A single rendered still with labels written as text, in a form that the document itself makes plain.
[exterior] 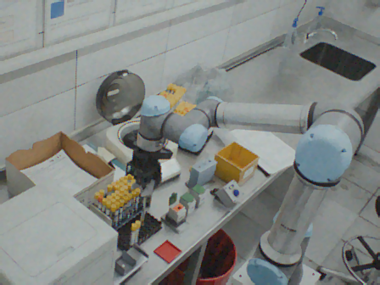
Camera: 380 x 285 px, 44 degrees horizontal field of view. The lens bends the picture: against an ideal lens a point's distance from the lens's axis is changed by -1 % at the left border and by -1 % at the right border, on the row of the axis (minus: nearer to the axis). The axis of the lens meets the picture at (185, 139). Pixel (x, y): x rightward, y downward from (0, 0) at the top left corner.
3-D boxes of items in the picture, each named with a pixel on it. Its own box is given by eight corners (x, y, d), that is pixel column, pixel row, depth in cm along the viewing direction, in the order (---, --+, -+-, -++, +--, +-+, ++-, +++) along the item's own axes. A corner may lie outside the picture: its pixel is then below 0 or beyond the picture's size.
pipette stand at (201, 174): (198, 193, 181) (202, 174, 175) (184, 183, 185) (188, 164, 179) (215, 183, 188) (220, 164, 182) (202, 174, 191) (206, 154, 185)
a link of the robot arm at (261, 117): (372, 92, 117) (201, 88, 143) (361, 110, 109) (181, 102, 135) (372, 135, 122) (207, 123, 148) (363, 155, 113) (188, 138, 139)
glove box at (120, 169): (113, 199, 171) (115, 180, 166) (69, 166, 182) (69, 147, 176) (136, 184, 180) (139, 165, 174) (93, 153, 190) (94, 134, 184)
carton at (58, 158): (58, 236, 154) (58, 203, 145) (5, 190, 166) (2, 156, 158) (114, 200, 171) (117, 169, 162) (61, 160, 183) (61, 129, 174)
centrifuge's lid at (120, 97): (102, 78, 174) (89, 70, 179) (102, 136, 187) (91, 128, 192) (148, 65, 187) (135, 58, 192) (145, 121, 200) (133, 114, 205)
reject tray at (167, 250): (169, 264, 153) (169, 262, 152) (153, 251, 156) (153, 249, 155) (181, 252, 157) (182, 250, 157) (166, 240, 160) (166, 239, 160)
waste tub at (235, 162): (236, 190, 187) (242, 170, 181) (209, 172, 193) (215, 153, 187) (254, 175, 196) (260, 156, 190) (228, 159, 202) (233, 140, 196)
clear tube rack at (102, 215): (109, 235, 158) (110, 220, 154) (88, 219, 162) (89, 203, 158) (150, 205, 172) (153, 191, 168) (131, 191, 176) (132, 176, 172)
